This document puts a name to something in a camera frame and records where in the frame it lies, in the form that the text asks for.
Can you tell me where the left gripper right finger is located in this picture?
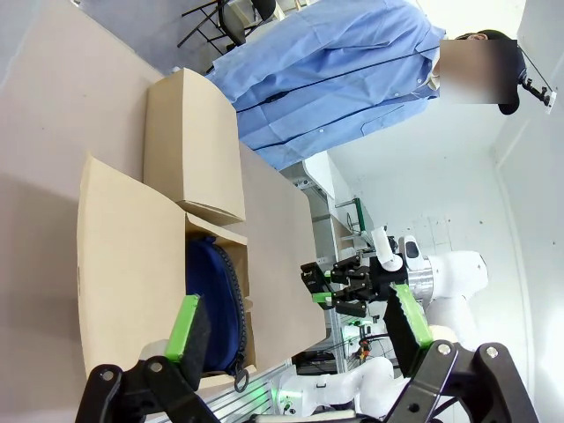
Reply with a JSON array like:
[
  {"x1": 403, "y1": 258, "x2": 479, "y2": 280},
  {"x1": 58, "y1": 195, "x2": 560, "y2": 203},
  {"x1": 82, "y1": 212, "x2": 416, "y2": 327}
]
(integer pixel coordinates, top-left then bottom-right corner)
[{"x1": 382, "y1": 283, "x2": 541, "y2": 423}]

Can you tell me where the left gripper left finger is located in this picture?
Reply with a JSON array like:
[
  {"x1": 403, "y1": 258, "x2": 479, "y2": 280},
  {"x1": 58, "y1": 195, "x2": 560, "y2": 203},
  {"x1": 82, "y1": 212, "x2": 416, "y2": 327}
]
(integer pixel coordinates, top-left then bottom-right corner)
[{"x1": 74, "y1": 293, "x2": 214, "y2": 423}]

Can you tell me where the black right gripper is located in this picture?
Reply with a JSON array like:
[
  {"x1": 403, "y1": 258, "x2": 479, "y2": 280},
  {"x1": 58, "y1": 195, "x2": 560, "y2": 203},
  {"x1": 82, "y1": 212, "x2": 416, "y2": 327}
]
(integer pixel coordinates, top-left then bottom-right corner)
[{"x1": 301, "y1": 254, "x2": 410, "y2": 319}]

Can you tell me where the navy blue zipper pouch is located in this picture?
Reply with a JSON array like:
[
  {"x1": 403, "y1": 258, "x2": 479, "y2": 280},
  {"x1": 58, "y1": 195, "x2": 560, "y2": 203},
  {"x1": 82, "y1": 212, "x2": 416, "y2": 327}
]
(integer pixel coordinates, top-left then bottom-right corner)
[{"x1": 184, "y1": 236, "x2": 252, "y2": 394}]

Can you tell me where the large cardboard box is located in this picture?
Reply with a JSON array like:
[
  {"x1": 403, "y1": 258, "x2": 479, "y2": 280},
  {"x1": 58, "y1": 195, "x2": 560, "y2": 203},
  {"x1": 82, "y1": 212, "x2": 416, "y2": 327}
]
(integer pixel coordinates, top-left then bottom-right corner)
[{"x1": 76, "y1": 152, "x2": 259, "y2": 391}]

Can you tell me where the small cardboard box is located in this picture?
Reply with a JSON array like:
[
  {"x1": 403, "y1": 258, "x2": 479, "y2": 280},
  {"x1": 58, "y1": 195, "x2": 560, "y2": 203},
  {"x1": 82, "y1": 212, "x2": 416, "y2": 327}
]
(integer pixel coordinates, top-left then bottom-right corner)
[{"x1": 143, "y1": 68, "x2": 248, "y2": 226}]

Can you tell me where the person in blue shirt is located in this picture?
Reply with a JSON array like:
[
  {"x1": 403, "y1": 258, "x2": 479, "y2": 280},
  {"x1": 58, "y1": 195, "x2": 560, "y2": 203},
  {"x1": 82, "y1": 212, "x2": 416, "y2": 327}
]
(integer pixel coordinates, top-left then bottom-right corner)
[{"x1": 204, "y1": 0, "x2": 528, "y2": 171}]

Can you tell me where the black folding chair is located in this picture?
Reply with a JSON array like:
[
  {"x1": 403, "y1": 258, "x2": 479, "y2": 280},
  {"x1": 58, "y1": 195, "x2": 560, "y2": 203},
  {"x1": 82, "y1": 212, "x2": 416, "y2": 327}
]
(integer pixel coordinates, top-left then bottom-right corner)
[{"x1": 177, "y1": 0, "x2": 278, "y2": 50}]

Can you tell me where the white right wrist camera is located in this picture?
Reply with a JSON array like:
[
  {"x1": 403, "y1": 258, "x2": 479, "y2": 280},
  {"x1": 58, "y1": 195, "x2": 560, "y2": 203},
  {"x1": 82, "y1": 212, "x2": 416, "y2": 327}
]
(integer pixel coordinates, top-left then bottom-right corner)
[{"x1": 371, "y1": 226, "x2": 404, "y2": 272}]

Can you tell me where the green metal frame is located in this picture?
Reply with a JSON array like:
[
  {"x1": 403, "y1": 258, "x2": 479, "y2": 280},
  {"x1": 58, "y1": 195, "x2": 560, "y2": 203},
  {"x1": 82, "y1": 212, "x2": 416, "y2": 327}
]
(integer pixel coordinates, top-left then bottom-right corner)
[{"x1": 334, "y1": 197, "x2": 369, "y2": 241}]

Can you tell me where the aluminium frame rail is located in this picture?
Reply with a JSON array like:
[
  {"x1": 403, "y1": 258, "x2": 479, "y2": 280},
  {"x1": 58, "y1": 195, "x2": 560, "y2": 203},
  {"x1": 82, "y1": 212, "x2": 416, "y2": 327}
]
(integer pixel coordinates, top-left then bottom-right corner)
[{"x1": 197, "y1": 360, "x2": 326, "y2": 423}]

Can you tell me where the thin black lanyard cable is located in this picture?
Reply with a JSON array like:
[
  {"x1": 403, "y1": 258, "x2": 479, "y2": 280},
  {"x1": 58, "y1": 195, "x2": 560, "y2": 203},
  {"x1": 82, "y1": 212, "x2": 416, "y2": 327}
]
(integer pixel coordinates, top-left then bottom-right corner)
[{"x1": 235, "y1": 47, "x2": 442, "y2": 112}]

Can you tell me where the black wall camera mount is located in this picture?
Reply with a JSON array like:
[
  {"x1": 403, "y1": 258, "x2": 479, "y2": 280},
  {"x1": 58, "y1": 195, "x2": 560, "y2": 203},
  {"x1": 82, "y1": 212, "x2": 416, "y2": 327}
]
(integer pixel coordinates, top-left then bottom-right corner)
[{"x1": 516, "y1": 43, "x2": 558, "y2": 116}]

